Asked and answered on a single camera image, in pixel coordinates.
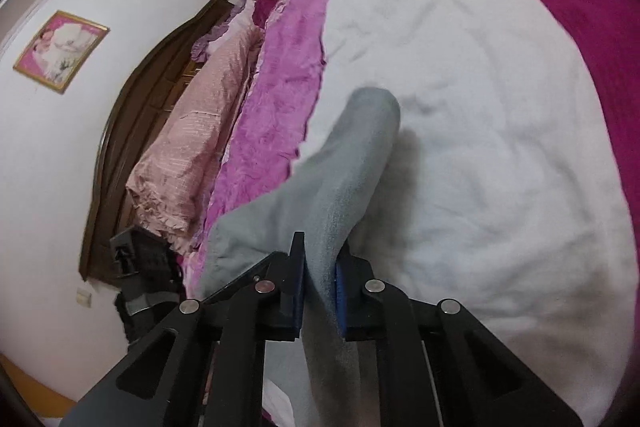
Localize grey sweatpants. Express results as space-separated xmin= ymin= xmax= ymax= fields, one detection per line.
xmin=192 ymin=87 xmax=400 ymax=426

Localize pink quilted pillow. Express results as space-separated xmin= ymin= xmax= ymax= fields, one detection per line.
xmin=126 ymin=0 xmax=264 ymax=256

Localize dark wooden headboard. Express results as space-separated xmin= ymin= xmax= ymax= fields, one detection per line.
xmin=78 ymin=0 xmax=232 ymax=287

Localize pink white striped bedspread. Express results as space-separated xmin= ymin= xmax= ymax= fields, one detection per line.
xmin=190 ymin=0 xmax=639 ymax=426

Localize framed pink wall picture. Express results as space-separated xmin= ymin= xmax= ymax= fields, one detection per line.
xmin=13 ymin=10 xmax=110 ymax=93

